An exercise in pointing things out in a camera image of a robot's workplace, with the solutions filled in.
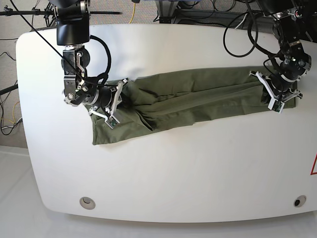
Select table grommet hole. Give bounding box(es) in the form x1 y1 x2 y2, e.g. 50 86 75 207
293 195 307 207
79 197 96 210

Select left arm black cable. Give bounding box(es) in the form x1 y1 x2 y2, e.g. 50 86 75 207
222 0 283 70

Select yellow cable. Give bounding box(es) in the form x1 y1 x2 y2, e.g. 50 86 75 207
129 0 141 25

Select grey metal frame base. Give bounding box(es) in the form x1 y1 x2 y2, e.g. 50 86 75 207
153 0 246 27

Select black floor cables left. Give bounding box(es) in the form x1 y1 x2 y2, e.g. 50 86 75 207
0 51 23 136

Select white cable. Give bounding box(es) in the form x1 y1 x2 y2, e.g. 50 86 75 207
234 12 249 30

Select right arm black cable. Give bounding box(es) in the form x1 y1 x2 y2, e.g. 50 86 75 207
9 0 112 87

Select olive green T-shirt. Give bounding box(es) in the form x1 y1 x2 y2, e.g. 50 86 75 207
89 64 299 147

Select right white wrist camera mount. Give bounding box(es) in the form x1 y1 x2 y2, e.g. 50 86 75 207
88 78 128 129

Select left table grommet hole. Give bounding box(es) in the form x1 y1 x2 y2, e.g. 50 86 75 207
79 197 96 210

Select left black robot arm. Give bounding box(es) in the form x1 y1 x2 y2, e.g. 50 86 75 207
257 0 312 104

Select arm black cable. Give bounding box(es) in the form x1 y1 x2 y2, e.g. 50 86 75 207
222 0 283 70
9 0 112 87

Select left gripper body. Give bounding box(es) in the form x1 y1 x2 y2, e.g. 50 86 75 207
268 49 312 95

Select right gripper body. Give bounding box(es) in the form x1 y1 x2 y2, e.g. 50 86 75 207
63 85 118 108

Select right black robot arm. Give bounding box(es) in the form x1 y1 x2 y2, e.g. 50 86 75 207
50 0 124 111

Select black tripod stand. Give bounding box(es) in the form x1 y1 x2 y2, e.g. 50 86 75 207
0 0 121 27

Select right table grommet hole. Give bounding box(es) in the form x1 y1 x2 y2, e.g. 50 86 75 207
293 195 307 207

